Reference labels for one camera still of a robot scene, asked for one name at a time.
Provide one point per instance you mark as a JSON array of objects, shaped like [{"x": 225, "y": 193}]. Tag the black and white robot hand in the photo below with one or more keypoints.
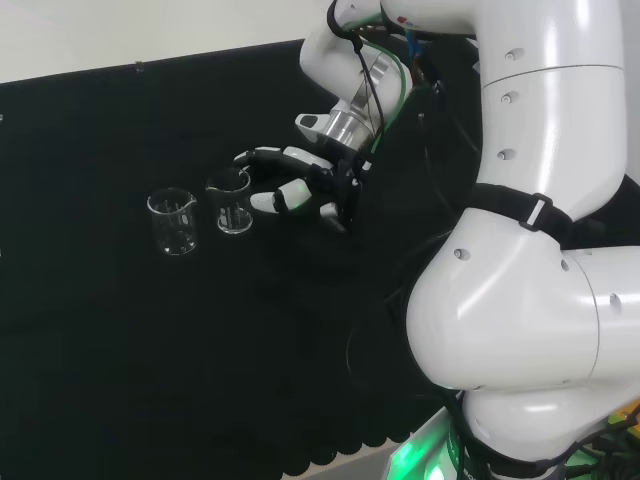
[{"x": 340, "y": 185}]

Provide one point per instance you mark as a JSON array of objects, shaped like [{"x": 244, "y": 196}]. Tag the white wrist camera shell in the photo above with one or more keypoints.
[{"x": 311, "y": 124}]

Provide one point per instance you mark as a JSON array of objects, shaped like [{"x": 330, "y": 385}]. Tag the black bench cloth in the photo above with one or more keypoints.
[{"x": 150, "y": 325}]

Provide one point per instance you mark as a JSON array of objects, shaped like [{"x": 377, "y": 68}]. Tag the clear glass beaker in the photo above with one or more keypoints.
[
  {"x": 175, "y": 230},
  {"x": 232, "y": 217}
]

